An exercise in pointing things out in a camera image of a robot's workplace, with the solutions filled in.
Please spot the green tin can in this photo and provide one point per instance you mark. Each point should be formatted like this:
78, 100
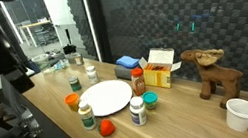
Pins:
75, 84

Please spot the small black device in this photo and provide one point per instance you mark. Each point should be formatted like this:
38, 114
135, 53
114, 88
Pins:
69, 49

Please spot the glass jar with orange label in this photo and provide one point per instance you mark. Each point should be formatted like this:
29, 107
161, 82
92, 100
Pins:
78, 59

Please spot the small white pill bottle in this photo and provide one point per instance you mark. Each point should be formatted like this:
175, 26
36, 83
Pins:
92, 75

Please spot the clear plastic tub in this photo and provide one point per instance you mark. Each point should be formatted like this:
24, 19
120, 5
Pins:
41, 61

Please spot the grey office chair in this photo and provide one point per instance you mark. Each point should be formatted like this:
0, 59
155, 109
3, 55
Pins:
10, 94

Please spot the white pill bottle purple label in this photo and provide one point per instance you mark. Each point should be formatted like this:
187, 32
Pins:
137, 110

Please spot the spice bottle with orange lid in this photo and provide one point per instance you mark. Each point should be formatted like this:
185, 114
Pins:
138, 83

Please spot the grey patterned block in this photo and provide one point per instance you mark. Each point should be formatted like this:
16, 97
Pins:
124, 73

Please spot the small container with teal lid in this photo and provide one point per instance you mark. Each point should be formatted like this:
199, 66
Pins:
150, 98

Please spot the brown moose plush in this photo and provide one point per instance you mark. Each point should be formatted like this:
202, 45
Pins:
216, 77

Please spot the yellow container with orange lid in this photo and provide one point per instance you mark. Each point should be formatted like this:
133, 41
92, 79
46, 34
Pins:
72, 100

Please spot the pill bottle with green label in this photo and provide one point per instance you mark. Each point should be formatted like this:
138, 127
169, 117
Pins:
87, 117

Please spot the white paper cup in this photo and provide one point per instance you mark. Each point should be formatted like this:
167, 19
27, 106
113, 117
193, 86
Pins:
240, 115

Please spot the white table with wooden top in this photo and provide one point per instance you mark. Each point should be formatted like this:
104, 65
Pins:
35, 24

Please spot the white paper plate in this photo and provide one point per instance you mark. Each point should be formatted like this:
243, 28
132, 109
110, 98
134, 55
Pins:
106, 97

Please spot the open yellow cardboard box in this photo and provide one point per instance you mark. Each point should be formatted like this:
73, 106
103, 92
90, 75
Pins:
157, 77

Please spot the blue folded cloth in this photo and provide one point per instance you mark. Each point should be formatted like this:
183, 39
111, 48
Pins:
128, 61

